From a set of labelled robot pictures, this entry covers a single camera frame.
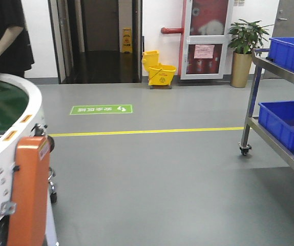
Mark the yellow wet floor sign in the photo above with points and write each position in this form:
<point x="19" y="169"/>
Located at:
<point x="127" y="40"/>

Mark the green floor sign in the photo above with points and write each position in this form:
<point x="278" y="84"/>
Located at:
<point x="101" y="109"/>

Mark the steel trolley cart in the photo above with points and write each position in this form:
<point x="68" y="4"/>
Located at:
<point x="251" y="121"/>

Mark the potted green plant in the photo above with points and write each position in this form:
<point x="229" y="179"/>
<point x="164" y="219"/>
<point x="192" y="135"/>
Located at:
<point x="246" y="36"/>

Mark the blue bin on cart shelf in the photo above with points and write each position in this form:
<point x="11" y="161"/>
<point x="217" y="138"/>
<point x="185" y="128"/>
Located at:
<point x="277" y="117"/>

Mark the white round conveyor machine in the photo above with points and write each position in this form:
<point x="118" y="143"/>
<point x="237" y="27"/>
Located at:
<point x="21" y="115"/>

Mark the orange machine cover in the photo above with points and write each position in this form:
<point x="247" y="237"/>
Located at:
<point x="30" y="187"/>

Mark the person in black shirt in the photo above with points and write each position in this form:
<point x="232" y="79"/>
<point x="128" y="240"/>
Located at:
<point x="16" y="56"/>

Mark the yellow mop bucket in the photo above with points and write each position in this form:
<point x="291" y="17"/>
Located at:
<point x="160" y="75"/>

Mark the blue bin on cart top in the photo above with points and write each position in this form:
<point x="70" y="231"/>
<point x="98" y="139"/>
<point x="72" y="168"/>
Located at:
<point x="281" y="52"/>

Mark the fire hose cabinet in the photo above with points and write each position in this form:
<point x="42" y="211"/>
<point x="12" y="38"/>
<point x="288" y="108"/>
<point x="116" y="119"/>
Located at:
<point x="204" y="39"/>

